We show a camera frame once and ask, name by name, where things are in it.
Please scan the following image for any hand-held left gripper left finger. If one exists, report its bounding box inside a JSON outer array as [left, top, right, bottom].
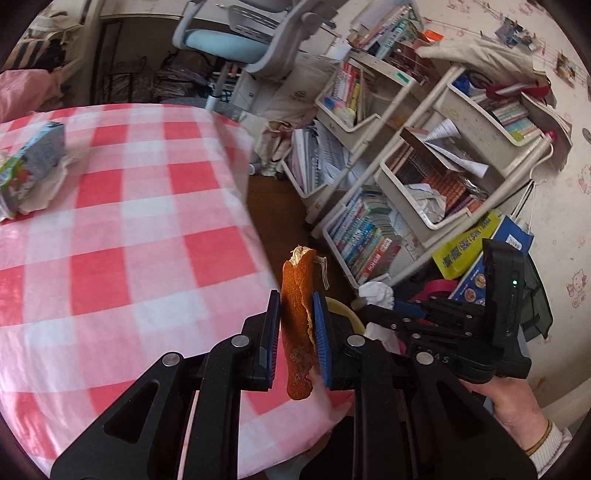
[[50, 290, 282, 480]]

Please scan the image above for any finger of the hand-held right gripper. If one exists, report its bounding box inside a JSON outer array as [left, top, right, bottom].
[[392, 298, 483, 326], [356, 305, 419, 356]]

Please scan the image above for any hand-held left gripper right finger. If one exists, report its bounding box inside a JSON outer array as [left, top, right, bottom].
[[313, 290, 539, 480]]

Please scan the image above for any beige trash bin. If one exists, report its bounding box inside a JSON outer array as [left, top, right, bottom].
[[324, 296, 368, 337]]

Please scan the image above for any large orange peel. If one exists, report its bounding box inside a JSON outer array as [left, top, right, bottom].
[[281, 246, 329, 401]]

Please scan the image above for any milk carton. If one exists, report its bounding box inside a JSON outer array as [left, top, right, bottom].
[[0, 121, 66, 219]]

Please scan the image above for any person's right forearm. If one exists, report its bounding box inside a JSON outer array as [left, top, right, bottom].
[[524, 418, 575, 472]]

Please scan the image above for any person's right hand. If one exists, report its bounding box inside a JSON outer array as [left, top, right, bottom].
[[468, 375, 552, 454]]

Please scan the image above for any blue paper bag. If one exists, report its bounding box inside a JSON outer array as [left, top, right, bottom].
[[448, 215, 536, 305]]

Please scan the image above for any yellow box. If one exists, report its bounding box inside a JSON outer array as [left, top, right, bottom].
[[431, 210, 503, 280]]

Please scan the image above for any white book cart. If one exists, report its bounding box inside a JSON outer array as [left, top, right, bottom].
[[281, 58, 419, 234], [321, 62, 575, 289]]

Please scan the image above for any red checkered tablecloth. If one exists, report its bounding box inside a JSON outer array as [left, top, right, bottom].
[[0, 104, 357, 479]]

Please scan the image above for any white tote bag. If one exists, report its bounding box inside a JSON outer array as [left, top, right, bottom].
[[255, 58, 340, 178]]

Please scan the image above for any beige cloth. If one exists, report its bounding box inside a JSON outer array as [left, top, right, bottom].
[[416, 36, 555, 95]]

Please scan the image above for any black plastic bag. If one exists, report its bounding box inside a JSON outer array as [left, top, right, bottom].
[[154, 58, 213, 101]]

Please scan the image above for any grey blue desk chair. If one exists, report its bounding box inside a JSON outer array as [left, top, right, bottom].
[[172, 0, 345, 112]]

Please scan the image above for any white desk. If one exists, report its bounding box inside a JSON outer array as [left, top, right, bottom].
[[98, 0, 222, 104]]

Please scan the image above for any pink blanket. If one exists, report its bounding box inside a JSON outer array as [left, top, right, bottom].
[[0, 69, 64, 124]]

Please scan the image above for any striped pillow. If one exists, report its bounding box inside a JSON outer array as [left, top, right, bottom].
[[7, 11, 86, 72]]

